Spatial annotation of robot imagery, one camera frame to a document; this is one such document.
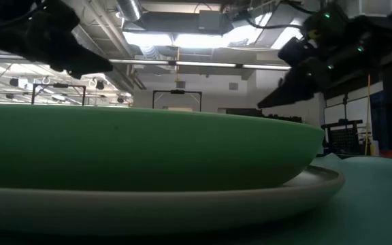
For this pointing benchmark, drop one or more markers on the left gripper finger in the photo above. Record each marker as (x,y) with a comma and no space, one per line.
(73,73)
(87,61)

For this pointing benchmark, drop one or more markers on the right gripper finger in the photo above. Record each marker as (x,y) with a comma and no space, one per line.
(291,90)

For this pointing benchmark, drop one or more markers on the large grey plate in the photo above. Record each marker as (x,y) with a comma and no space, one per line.
(148,212)

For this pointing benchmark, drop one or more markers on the black metal frame stand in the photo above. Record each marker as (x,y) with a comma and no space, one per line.
(60,85)
(177,91)

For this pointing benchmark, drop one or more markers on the grey ceiling unit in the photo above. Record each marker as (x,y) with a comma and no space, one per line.
(209,20)

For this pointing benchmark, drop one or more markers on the large light green plate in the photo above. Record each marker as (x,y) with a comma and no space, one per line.
(148,146)

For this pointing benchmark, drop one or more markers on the white board panel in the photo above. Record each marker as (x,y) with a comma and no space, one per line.
(356,109)

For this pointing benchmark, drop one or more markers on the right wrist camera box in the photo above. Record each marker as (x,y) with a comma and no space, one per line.
(296,51)

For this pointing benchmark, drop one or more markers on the silver ventilation duct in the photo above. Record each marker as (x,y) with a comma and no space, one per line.
(130,8)

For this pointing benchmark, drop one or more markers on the black pegboard rack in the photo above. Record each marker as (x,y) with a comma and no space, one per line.
(347,139)

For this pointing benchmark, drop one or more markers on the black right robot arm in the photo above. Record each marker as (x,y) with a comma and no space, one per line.
(386,30)

